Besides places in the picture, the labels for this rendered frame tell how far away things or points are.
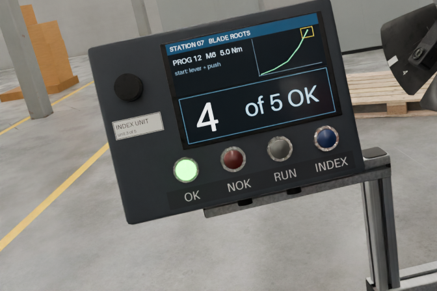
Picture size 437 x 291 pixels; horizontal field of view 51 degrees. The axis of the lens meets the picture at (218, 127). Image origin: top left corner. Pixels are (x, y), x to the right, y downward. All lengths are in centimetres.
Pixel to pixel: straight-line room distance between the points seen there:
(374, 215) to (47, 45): 828
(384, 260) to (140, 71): 40
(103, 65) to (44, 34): 819
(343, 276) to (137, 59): 177
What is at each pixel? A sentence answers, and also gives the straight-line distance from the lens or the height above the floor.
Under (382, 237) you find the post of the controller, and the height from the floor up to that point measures 94.
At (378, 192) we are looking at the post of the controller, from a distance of 62.
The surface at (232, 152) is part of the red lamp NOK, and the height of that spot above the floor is 112.
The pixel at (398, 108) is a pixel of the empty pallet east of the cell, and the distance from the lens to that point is 390.
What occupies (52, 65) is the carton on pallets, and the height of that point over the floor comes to 49.
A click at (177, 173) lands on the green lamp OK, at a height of 112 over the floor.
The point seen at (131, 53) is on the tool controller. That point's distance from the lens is 48.
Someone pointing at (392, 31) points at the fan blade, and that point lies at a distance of 136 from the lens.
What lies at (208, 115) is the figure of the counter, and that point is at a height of 116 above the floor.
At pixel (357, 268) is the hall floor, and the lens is 217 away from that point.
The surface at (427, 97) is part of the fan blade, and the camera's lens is 105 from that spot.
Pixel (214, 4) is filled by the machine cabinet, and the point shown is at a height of 95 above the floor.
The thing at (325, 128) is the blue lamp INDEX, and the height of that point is 113.
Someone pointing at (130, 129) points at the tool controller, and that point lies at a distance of 47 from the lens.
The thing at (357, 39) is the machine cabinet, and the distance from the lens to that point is 665.
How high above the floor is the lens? 129
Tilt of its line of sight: 17 degrees down
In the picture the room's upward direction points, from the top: 12 degrees counter-clockwise
